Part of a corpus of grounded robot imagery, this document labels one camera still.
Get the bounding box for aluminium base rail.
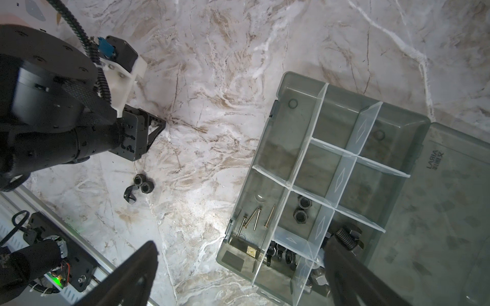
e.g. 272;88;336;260
0;185;162;306

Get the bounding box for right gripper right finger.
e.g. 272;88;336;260
324;236;409;305

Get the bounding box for black hex bolt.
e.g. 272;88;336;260
334;223;364;252

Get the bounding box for black corrugated cable conduit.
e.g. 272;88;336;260
45;0;112;106

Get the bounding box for silver hex nut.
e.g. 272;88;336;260
309;267;330;297

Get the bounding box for grey compartment organizer box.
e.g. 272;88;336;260
216;72;489;305

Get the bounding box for black hex nut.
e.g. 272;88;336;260
140;181;154;194
293;209;309;224
298;196;312;210

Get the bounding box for black round nut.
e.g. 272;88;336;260
133;174;147;187

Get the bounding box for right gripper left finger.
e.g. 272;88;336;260
76;241;158;306

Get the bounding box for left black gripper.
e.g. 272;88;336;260
74;105;167;163

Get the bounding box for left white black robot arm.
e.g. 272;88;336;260
1;24;166;192

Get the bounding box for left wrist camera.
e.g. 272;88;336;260
96;36;148;118

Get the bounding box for brass screws in organizer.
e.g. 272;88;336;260
236;205;276;237

